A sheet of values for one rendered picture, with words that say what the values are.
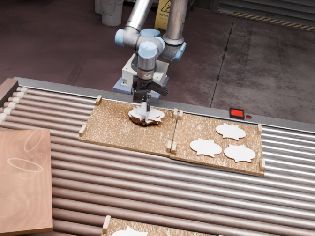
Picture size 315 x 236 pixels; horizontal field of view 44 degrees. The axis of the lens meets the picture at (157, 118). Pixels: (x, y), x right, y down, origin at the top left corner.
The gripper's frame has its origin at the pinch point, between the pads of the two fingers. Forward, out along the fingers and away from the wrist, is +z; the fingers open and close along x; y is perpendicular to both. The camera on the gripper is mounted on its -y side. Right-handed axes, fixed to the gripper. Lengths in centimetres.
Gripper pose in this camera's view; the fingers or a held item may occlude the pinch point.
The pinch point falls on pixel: (145, 113)
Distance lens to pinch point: 184.4
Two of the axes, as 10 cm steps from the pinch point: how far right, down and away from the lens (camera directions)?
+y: -9.8, 0.1, -2.1
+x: 1.8, 5.8, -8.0
